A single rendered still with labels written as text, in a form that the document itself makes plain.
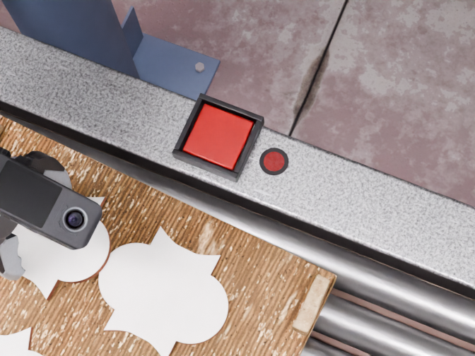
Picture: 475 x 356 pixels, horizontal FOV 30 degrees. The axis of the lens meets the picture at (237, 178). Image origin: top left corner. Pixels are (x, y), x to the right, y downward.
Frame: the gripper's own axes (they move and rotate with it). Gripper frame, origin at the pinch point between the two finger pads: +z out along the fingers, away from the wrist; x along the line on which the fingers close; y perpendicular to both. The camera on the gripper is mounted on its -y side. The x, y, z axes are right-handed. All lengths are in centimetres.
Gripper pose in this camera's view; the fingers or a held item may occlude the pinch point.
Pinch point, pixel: (47, 232)
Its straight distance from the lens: 93.2
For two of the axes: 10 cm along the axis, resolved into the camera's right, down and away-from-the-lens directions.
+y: -8.9, -3.9, 2.5
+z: 1.1, 3.4, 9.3
